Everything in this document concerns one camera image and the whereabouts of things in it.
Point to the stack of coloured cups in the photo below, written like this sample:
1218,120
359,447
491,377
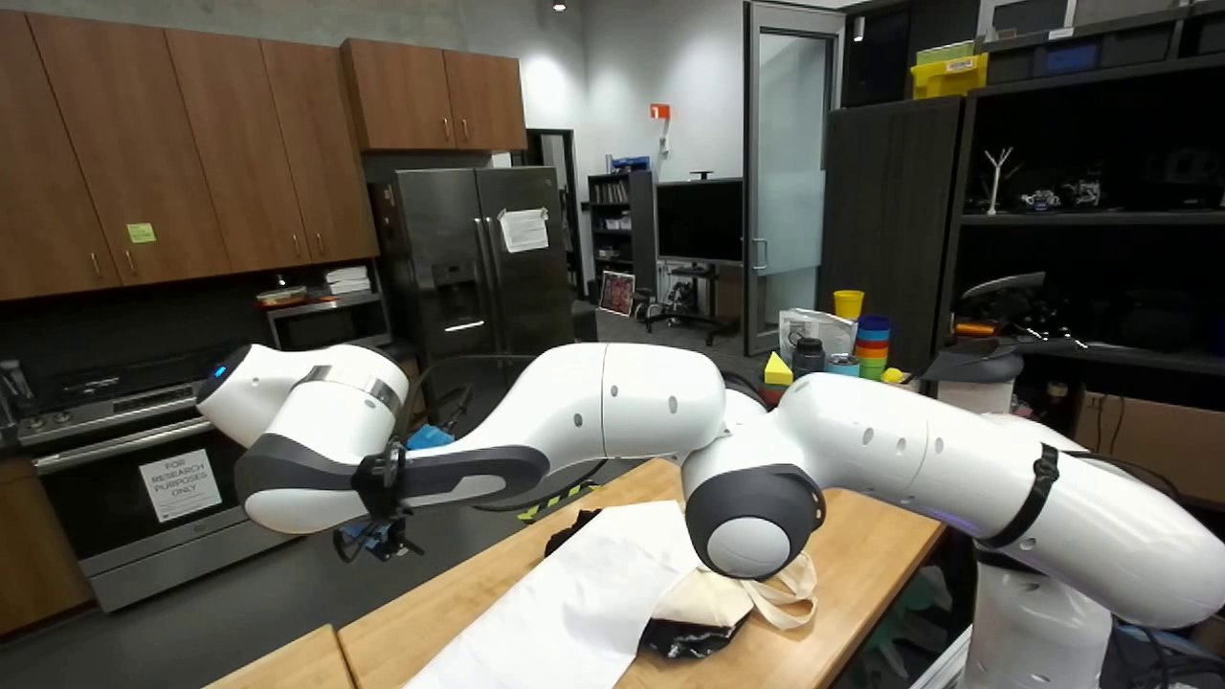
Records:
872,349

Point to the yellow triangular block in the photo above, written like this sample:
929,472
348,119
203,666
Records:
778,373

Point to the black bookshelf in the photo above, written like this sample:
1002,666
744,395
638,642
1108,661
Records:
612,230

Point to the yellow plastic bin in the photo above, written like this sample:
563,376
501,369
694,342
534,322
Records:
947,78

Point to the white plastic bag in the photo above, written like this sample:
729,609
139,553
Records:
813,325

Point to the white cloth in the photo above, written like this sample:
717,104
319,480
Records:
584,603

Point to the stainless steel fridge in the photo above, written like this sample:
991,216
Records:
478,277

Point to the tall black cabinet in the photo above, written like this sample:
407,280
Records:
890,230

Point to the black monitor on stand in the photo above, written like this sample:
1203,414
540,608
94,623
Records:
699,220

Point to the cardboard box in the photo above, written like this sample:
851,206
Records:
1158,445

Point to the row of brown wall cabinets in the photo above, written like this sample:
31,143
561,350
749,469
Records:
172,144

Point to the small round tin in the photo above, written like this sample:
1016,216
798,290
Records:
843,366

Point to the black cloth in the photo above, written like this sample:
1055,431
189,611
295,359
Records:
570,531
684,639

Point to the green sticky note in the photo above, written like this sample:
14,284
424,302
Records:
141,233

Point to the white branched stand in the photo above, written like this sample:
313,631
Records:
996,182

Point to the yellow cup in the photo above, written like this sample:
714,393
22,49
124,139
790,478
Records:
848,304

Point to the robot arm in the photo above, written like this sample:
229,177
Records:
861,450

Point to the brown base cabinet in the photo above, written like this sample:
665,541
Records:
38,555

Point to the stainless steel stove with oven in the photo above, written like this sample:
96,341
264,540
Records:
124,536

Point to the dark bottle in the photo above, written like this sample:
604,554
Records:
808,359

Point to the frosted glass door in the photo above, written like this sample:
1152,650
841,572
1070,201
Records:
790,172

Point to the white paper sheet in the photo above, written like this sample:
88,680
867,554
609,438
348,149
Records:
523,230

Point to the white cylinder with dark top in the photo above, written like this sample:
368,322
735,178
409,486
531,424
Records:
976,383

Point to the picture frame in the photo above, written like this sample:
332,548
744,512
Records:
617,293

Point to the yellow and black striped tape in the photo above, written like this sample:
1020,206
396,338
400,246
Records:
555,500

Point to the white paper sign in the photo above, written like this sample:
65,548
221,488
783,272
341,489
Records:
180,485

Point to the beige tote bag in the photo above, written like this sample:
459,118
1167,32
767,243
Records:
713,598

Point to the brown cabinet over fridge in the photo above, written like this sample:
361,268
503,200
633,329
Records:
431,96

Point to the black shelf unit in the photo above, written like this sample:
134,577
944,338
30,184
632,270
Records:
1101,258

